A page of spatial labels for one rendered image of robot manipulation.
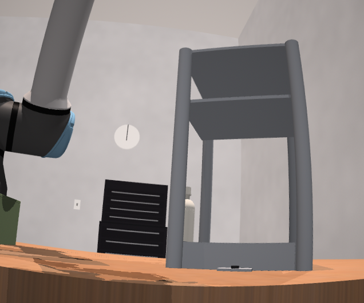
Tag grey bottle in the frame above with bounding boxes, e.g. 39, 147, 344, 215
183, 186, 195, 242

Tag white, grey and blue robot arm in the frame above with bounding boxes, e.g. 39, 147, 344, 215
0, 0, 94, 196

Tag grey shelving unit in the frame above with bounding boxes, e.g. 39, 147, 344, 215
165, 39, 313, 272

